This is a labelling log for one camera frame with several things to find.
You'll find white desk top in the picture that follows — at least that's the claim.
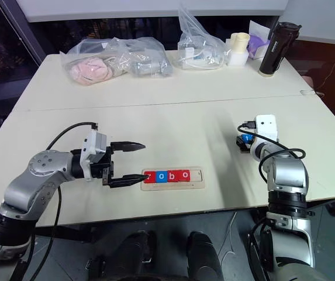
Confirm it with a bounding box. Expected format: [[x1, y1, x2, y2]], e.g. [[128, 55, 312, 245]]
[[278, 0, 335, 47]]

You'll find clear bag with pink plush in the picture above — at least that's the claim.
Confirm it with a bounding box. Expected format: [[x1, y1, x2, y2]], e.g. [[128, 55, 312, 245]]
[[59, 37, 129, 87]]

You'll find dark rounded shape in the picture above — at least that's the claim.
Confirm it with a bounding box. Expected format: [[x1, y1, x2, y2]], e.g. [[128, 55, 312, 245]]
[[187, 231, 224, 281], [108, 229, 158, 281]]

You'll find clear bag with white items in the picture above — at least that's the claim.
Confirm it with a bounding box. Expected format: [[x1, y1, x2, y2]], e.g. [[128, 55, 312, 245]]
[[176, 2, 232, 70]]

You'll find black drinking bottle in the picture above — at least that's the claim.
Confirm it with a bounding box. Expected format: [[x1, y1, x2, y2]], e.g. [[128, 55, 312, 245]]
[[258, 21, 302, 76]]

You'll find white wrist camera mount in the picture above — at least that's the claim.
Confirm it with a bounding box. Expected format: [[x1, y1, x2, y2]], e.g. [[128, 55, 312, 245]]
[[255, 114, 279, 142], [79, 130, 109, 181]]

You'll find red letter tile o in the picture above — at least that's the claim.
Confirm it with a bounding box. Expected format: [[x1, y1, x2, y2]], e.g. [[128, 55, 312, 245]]
[[178, 169, 192, 183]]

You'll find clear bag with grey part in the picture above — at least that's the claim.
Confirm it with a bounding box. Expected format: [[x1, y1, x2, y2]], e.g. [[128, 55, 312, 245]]
[[108, 36, 174, 79]]

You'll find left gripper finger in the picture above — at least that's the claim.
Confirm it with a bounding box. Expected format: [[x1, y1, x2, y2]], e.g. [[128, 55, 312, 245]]
[[110, 141, 147, 153], [108, 174, 151, 189]]

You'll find grey cylindrical part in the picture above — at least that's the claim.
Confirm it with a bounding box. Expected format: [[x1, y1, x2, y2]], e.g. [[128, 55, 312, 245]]
[[132, 60, 173, 78]]

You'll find grey metal frame post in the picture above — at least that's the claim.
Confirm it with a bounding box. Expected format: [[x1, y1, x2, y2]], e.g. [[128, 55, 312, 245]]
[[0, 0, 47, 63]]

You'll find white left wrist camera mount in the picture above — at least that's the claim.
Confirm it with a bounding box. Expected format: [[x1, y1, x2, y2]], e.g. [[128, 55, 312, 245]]
[[79, 130, 109, 181]]

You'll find white board panel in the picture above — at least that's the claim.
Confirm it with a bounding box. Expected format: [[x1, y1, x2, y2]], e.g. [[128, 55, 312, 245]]
[[22, 0, 289, 23]]

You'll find purple tissue pack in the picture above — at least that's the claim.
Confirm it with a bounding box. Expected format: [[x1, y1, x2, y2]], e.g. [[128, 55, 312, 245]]
[[247, 19, 272, 61]]

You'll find thin white floor cable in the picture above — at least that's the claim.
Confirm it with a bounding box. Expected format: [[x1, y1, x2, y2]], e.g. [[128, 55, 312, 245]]
[[217, 210, 238, 266]]

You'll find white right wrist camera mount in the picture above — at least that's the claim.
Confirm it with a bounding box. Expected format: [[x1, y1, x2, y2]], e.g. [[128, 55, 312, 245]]
[[255, 114, 279, 142]]

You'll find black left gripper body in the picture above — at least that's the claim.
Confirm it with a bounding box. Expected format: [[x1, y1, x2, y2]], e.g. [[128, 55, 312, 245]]
[[89, 145, 116, 186]]

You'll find pink plush toy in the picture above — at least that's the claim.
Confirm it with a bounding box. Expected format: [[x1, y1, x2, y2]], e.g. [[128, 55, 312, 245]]
[[69, 57, 112, 87]]

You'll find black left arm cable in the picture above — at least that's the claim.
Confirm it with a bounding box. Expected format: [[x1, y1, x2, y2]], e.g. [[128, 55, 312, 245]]
[[28, 122, 99, 281]]

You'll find wooden letter tray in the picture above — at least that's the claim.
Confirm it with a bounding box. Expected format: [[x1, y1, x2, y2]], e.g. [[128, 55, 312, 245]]
[[140, 166, 206, 192]]

